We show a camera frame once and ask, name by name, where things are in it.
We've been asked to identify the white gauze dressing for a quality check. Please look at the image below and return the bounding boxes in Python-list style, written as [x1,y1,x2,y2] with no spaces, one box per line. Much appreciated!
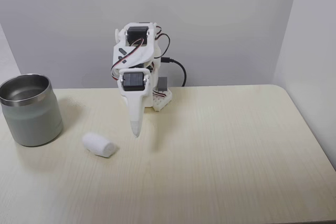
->
[81,131,118,159]

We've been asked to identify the grey steel cup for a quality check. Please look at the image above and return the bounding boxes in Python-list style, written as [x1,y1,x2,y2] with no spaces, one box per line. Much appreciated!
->
[0,73,64,147]

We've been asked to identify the grey clamp block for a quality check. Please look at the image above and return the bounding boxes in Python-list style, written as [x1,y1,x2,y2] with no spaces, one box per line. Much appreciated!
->
[157,77,169,91]

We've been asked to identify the red black white servo wire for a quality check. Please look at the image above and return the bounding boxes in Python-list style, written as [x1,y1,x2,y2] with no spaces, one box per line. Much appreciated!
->
[110,39,148,83]
[153,25,172,59]

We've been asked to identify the black power cable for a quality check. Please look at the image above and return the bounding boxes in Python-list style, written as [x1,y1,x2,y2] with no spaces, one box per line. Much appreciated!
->
[161,57,187,88]

